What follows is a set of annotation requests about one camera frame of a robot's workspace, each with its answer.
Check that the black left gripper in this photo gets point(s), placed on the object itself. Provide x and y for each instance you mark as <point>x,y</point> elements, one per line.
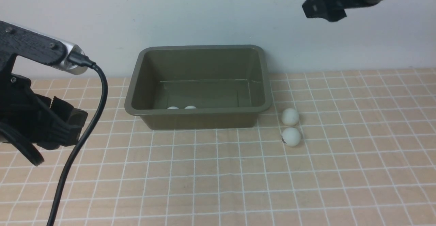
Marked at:
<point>30,120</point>

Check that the olive green plastic bin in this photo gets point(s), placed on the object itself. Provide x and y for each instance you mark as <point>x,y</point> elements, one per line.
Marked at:
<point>228,85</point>

